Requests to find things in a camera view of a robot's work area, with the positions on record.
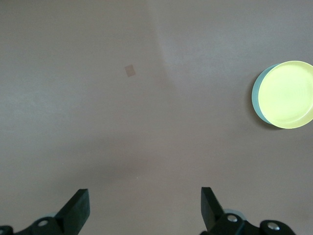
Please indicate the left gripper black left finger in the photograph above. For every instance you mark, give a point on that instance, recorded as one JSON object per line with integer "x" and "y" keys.
{"x": 73, "y": 215}

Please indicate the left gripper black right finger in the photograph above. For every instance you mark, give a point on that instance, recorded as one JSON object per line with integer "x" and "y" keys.
{"x": 212, "y": 215}

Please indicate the light green plate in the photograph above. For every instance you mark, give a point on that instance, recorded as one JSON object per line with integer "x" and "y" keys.
{"x": 255, "y": 95}

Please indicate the yellow plate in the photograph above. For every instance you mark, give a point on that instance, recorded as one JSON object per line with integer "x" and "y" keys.
{"x": 286, "y": 95}

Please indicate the brown tape square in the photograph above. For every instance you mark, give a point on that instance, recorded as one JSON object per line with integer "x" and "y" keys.
{"x": 130, "y": 71}

